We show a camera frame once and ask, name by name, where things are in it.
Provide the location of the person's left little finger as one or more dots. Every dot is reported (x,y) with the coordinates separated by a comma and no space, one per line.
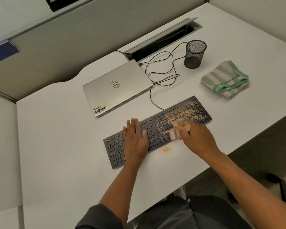
(124,132)

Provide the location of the black chair armrest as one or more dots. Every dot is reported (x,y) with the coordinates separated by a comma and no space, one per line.
(281,187)

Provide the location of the blue wall sign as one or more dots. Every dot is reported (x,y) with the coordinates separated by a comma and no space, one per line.
(2,52)

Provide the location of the black framed notice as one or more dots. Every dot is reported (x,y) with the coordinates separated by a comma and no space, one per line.
(62,2)

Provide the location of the person's right hand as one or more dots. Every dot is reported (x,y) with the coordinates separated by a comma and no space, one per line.
(198,140)

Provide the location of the grey desk partition panel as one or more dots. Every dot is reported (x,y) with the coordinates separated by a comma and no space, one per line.
(69,45)

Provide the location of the black dusty computer keyboard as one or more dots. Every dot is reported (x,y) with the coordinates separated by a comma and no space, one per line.
(157,127)

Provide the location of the person's left thumb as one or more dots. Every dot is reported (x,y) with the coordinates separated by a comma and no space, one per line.
(145,135)

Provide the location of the person's right forearm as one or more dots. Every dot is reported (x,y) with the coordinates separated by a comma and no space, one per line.
(252,190)

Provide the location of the green white striped cloth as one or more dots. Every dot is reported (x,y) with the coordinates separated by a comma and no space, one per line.
(225,79)

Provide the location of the person's right fingers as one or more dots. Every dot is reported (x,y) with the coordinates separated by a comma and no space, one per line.
(182,129)

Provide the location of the person's left hand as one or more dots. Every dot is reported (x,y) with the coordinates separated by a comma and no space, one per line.
(134,145)

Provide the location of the person's left forearm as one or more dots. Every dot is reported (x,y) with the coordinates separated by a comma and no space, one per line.
(116,182)

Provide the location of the black mesh pen cup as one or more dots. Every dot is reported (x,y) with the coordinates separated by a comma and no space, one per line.
(194,54)

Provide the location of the silver closed laptop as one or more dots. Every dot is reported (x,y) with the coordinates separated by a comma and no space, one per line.
(115,89)

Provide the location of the person's left middle finger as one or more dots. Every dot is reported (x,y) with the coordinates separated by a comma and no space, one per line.
(133,125)

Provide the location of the person's dark sleeve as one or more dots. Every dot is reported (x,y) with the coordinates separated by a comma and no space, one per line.
(99,218)

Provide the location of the person's white shoe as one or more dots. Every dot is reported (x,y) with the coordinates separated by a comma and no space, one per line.
(182,192)

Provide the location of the person's dark grey shorts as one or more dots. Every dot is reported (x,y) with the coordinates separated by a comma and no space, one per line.
(188,215)

